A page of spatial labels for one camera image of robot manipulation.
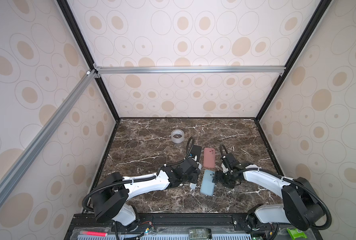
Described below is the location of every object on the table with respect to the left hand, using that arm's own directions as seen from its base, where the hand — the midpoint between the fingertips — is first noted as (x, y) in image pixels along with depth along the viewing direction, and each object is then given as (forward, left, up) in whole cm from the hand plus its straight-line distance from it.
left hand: (202, 173), depth 80 cm
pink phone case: (+15, -7, -11) cm, 20 cm away
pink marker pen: (-26, +54, -10) cm, 61 cm away
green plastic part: (-26, -42, -8) cm, 50 cm away
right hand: (-1, -10, -10) cm, 14 cm away
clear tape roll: (+33, +14, -11) cm, 38 cm away
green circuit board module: (-26, +1, -6) cm, 27 cm away
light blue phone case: (-3, -4, -10) cm, 12 cm away
